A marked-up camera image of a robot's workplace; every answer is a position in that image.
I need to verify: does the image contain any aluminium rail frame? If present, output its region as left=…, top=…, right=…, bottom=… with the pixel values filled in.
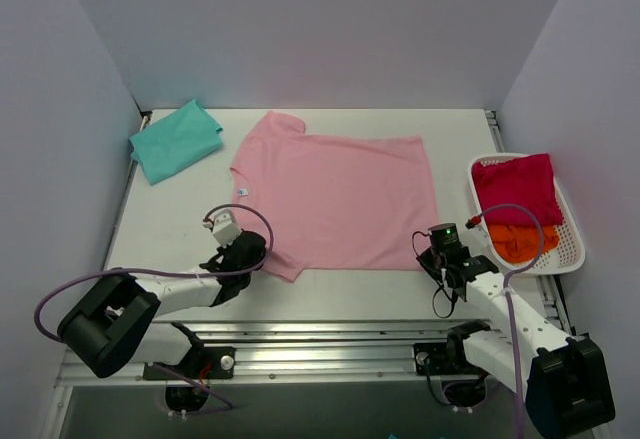
left=54, top=318, right=599, bottom=388

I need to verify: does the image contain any black loose cable loop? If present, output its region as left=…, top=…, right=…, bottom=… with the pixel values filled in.
left=411, top=230, right=464, bottom=319

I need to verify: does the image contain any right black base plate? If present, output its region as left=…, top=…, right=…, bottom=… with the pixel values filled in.
left=412, top=342, right=482, bottom=377

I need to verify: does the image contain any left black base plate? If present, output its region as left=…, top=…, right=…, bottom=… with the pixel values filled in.
left=160, top=346, right=236, bottom=381

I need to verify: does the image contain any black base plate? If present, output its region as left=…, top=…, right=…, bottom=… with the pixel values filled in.
left=160, top=346, right=236, bottom=381
left=412, top=342, right=482, bottom=377

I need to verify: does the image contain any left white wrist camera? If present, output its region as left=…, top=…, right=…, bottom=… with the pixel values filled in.
left=203, top=209, right=242, bottom=247

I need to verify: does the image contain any white plastic basket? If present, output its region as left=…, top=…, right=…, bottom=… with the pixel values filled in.
left=468, top=153, right=586, bottom=275

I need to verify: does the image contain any pink t-shirt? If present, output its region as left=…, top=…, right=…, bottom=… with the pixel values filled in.
left=230, top=112, right=439, bottom=282

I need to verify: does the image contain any magenta t-shirt in basket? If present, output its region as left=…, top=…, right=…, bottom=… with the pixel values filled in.
left=471, top=154, right=563, bottom=226

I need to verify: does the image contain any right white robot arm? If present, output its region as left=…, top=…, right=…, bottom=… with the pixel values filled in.
left=416, top=223, right=616, bottom=438

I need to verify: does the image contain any teal folded t-shirt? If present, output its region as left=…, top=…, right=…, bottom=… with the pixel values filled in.
left=129, top=100, right=223, bottom=185

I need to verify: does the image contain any orange t-shirt in basket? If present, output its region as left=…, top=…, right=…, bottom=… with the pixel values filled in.
left=488, top=225, right=540, bottom=264

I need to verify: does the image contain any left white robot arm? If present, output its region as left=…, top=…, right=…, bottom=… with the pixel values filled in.
left=57, top=231, right=271, bottom=380

